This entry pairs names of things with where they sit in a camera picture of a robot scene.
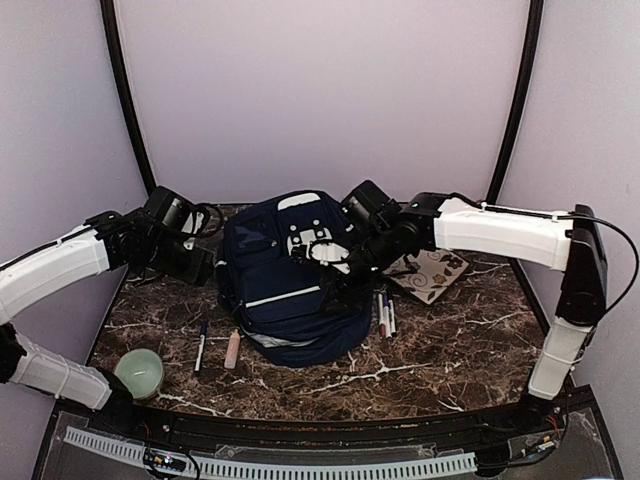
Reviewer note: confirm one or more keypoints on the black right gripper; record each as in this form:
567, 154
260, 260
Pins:
345, 288

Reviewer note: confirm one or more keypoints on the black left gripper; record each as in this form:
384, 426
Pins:
196, 272

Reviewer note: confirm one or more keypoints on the navy blue student backpack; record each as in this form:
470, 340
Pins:
273, 290

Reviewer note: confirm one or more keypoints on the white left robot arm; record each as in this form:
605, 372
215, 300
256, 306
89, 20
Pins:
98, 246

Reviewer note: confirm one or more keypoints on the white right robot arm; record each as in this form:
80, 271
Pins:
568, 242

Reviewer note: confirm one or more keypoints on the purple tipped white marker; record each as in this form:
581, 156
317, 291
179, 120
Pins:
380, 297

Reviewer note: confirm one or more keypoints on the red capped white marker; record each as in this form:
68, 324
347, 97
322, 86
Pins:
385, 320

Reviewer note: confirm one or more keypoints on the black tipped whiteboard marker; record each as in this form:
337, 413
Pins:
391, 316

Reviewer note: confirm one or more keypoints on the beige floral notebook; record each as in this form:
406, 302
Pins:
427, 276

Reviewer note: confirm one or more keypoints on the pink translucent glue bottle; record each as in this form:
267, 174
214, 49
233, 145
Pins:
231, 355

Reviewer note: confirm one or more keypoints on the pale green round bowl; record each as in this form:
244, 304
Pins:
142, 372

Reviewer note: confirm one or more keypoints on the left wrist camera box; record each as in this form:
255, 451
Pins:
171, 209

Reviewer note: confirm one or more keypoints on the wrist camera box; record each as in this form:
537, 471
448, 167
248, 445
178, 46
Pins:
367, 206
171, 209

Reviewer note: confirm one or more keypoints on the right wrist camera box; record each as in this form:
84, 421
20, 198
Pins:
367, 206

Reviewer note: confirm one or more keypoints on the white slotted cable duct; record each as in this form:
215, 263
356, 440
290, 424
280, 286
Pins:
235, 462

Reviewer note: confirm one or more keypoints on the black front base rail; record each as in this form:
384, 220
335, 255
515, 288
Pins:
576, 421

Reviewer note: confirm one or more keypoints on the black left frame post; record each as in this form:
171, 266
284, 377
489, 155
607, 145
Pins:
120, 73

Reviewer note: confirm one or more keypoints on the black frame post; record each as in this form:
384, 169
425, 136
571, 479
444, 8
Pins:
120, 73
519, 97

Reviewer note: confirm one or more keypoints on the black right frame post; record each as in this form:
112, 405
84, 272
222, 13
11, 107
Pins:
519, 97

